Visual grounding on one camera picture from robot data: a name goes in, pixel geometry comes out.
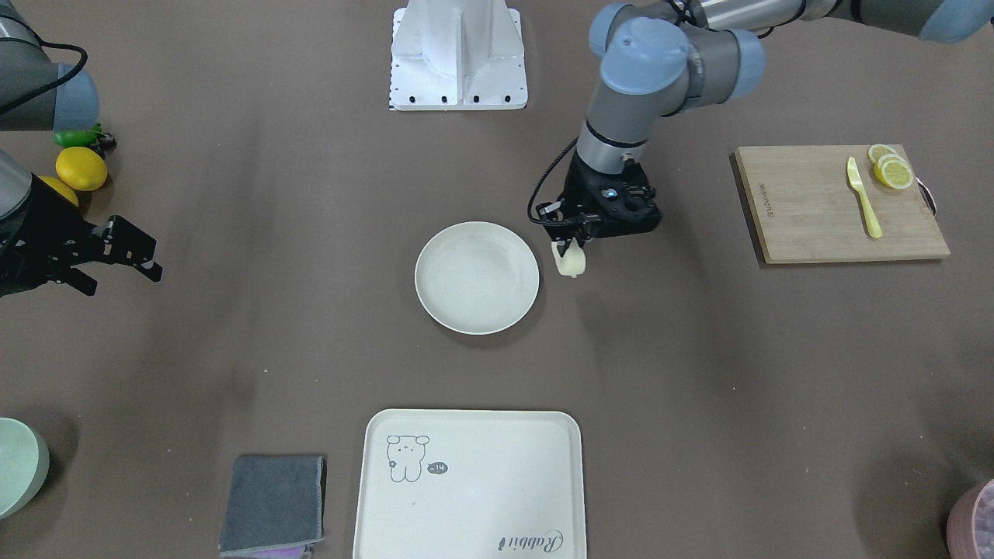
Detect folded grey cloth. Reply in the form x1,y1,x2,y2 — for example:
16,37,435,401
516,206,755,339
219,454,325,558

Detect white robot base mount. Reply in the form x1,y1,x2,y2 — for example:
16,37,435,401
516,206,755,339
388,1,529,111

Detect cream rabbit tray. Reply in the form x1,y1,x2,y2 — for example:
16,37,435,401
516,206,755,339
353,409,587,558

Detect dark cherries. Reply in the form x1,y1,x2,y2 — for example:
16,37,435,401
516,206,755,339
88,132,117,158

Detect pale steamed bun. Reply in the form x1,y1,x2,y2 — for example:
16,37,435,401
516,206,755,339
551,238,586,277

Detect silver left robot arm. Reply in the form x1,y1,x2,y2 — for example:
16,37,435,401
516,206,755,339
32,1,992,296

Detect yellow lemon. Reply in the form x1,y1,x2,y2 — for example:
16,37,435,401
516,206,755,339
38,175,79,209
54,148,109,192

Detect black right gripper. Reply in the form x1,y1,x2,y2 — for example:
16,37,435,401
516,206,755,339
1,175,163,297

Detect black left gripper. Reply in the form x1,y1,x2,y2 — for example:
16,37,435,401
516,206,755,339
542,155,662,248

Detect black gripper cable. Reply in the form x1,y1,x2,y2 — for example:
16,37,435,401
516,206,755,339
527,138,582,227

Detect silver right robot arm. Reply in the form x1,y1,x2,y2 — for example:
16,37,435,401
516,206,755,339
1,1,163,296

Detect yellow lemon upper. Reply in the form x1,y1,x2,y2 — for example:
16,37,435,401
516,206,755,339
54,148,109,192

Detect cream round plate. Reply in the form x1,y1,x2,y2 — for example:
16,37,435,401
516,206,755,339
413,220,540,335

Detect pink bowl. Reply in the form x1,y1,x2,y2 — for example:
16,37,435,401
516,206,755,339
945,480,993,558

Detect mint green bowl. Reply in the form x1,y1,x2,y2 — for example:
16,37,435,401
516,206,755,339
1,418,50,519

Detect lemon slices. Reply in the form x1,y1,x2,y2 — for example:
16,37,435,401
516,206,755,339
867,143,916,190

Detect wooden cutting board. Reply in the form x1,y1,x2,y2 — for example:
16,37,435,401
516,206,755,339
734,145,951,265

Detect yellow lemon lower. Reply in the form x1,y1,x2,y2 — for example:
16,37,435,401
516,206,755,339
38,175,79,209

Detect yellow plastic knife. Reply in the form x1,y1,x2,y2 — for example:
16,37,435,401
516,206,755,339
846,156,883,238

